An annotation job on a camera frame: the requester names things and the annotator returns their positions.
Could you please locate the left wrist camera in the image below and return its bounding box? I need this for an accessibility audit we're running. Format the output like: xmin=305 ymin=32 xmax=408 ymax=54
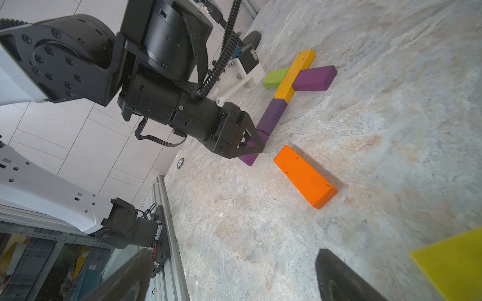
xmin=208 ymin=45 xmax=266 ymax=107

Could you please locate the left camera cable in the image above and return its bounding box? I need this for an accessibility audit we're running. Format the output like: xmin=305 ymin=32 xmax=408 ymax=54
xmin=197 ymin=0 xmax=244 ymax=99

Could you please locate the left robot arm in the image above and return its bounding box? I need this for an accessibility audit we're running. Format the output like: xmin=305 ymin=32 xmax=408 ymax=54
xmin=1 ymin=1 xmax=265 ymax=249

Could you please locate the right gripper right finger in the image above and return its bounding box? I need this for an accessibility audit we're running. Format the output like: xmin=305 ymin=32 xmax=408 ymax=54
xmin=315 ymin=249 xmax=386 ymax=300

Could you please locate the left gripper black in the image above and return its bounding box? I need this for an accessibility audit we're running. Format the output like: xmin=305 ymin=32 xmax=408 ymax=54
xmin=117 ymin=65 xmax=265 ymax=158

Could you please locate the orange block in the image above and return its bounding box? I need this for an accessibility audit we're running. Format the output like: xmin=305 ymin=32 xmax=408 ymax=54
xmin=273 ymin=145 xmax=338 ymax=209

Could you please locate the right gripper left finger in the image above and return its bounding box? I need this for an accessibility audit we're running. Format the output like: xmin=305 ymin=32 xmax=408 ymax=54
xmin=82 ymin=248 xmax=154 ymax=301

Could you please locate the lime green block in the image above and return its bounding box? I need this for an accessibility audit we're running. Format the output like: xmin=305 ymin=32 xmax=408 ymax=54
xmin=262 ymin=68 xmax=289 ymax=89

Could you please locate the aluminium rail frame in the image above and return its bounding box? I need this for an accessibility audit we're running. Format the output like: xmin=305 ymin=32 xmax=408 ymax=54
xmin=141 ymin=176 xmax=190 ymax=300

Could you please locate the amber yellow long block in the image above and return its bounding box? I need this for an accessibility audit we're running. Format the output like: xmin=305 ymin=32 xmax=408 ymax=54
xmin=273 ymin=49 xmax=316 ymax=103

